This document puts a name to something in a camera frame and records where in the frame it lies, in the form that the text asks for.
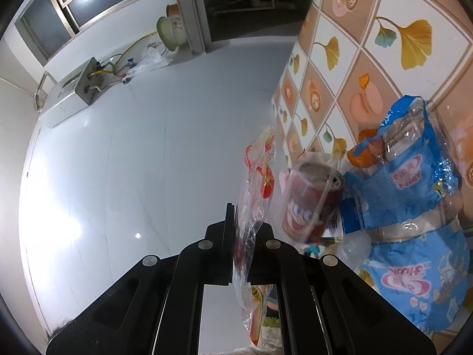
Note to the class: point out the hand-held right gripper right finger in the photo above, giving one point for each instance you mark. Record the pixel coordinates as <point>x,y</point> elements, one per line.
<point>266,251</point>

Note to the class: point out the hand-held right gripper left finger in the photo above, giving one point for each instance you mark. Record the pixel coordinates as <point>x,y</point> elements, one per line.
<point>221,244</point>

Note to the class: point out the clear bag with red print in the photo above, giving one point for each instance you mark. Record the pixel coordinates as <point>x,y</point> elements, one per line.
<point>255,199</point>

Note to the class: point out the blue printed packaging bag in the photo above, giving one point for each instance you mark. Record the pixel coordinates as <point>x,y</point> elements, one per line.
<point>406,192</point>

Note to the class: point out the red and teal wrapper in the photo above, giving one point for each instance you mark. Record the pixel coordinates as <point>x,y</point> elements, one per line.
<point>312,248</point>

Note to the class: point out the red drink can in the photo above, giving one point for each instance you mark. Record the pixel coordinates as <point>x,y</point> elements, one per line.
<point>306,207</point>

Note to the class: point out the white and blue small box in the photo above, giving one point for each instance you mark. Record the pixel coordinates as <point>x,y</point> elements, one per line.
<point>347,216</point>

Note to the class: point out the orange mandarin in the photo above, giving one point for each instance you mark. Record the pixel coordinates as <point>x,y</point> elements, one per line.
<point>360,155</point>

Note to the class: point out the hanging clear plastic bag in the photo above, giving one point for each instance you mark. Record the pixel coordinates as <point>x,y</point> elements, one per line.
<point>151,61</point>

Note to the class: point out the metal water heater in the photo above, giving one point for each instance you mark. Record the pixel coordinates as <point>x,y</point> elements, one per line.
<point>79,88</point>

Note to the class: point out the grey concrete counter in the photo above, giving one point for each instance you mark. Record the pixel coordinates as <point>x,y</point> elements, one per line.
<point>188,14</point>

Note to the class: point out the window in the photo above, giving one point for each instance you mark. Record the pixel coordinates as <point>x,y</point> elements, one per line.
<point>48,26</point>

